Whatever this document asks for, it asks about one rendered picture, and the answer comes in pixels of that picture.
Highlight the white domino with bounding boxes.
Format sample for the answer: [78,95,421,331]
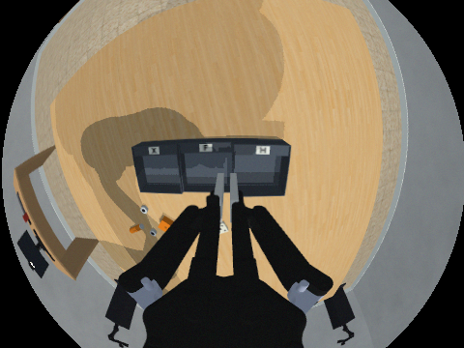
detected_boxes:
[220,221,229,234]

